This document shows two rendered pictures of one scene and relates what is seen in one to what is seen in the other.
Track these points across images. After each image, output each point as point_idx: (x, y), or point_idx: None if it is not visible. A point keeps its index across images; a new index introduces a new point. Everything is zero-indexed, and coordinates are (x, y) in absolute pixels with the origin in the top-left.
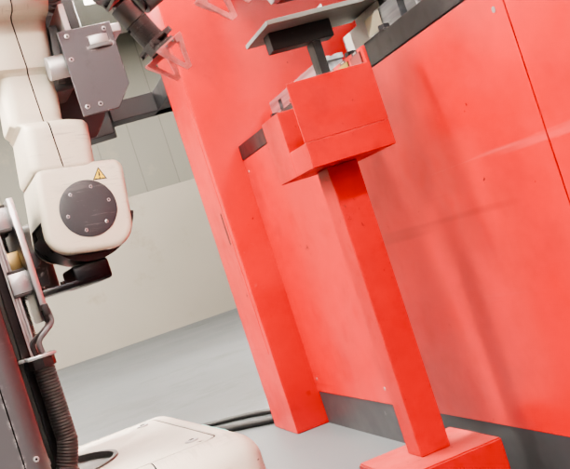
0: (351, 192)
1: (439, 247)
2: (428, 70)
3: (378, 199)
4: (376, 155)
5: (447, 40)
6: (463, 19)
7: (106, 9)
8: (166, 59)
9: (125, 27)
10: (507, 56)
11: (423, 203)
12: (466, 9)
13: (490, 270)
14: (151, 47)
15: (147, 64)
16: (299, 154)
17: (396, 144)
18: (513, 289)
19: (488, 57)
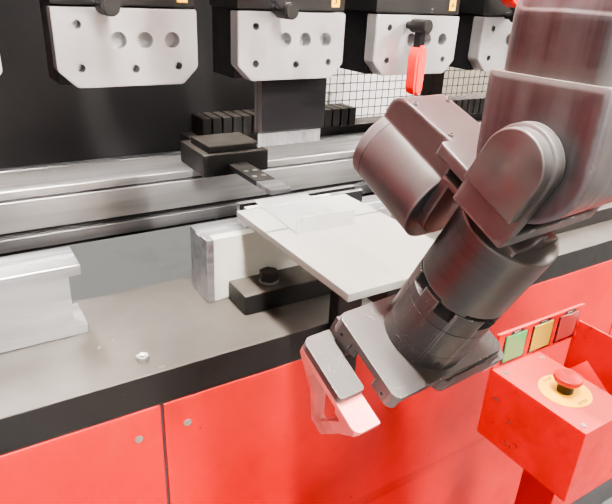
0: None
1: (437, 478)
2: (535, 314)
3: (352, 469)
4: (388, 414)
5: (571, 290)
6: (594, 275)
7: (511, 239)
8: (312, 375)
9: (506, 310)
10: (609, 305)
11: (441, 443)
12: (601, 269)
13: (493, 469)
14: (492, 360)
15: (377, 418)
16: None
17: (438, 392)
18: (508, 472)
19: (596, 305)
